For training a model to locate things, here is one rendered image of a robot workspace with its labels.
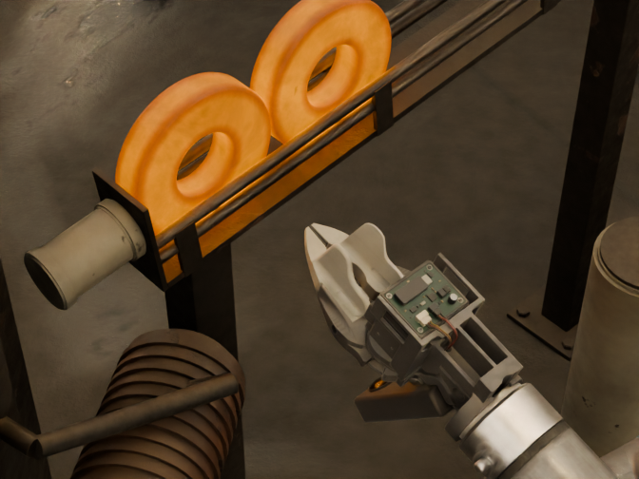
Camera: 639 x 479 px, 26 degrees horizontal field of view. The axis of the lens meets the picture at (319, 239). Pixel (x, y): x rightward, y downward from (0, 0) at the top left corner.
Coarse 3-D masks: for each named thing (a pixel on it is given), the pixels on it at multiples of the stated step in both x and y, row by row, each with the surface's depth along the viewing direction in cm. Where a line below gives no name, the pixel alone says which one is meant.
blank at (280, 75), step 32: (320, 0) 125; (352, 0) 126; (288, 32) 124; (320, 32) 125; (352, 32) 128; (384, 32) 132; (256, 64) 125; (288, 64) 124; (352, 64) 132; (384, 64) 134; (288, 96) 126; (320, 96) 133; (288, 128) 129
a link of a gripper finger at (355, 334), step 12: (324, 288) 112; (324, 300) 112; (324, 312) 112; (336, 312) 111; (336, 324) 111; (348, 324) 110; (360, 324) 111; (336, 336) 111; (348, 336) 110; (360, 336) 110; (348, 348) 110; (360, 348) 110; (360, 360) 110
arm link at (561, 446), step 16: (560, 432) 104; (544, 448) 103; (560, 448) 103; (576, 448) 104; (512, 464) 103; (528, 464) 103; (544, 464) 103; (560, 464) 103; (576, 464) 103; (592, 464) 103
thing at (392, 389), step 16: (384, 384) 116; (368, 400) 116; (384, 400) 114; (400, 400) 112; (416, 400) 110; (432, 400) 108; (368, 416) 117; (384, 416) 115; (400, 416) 113; (416, 416) 111; (432, 416) 110
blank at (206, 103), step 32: (160, 96) 118; (192, 96) 118; (224, 96) 120; (256, 96) 123; (160, 128) 117; (192, 128) 119; (224, 128) 122; (256, 128) 125; (128, 160) 118; (160, 160) 118; (224, 160) 126; (256, 160) 128; (128, 192) 119; (160, 192) 121; (192, 192) 125; (160, 224) 123
